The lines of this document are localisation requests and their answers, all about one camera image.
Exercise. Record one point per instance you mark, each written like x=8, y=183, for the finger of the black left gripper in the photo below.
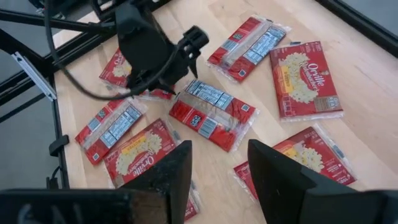
x=164, y=87
x=193, y=67

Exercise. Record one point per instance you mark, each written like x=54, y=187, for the black frame clip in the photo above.
x=59, y=144

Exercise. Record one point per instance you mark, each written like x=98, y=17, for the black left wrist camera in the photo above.
x=196, y=37

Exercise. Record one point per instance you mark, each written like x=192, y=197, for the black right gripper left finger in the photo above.
x=155, y=193

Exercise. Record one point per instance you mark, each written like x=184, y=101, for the silver aluminium bracket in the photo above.
x=34, y=76

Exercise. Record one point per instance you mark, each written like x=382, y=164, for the red Orville popcorn bag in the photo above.
x=320, y=155
x=109, y=130
x=115, y=70
x=306, y=81
x=248, y=46
x=140, y=155
x=191, y=208
x=214, y=121

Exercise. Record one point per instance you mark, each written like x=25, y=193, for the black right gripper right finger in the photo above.
x=280, y=193

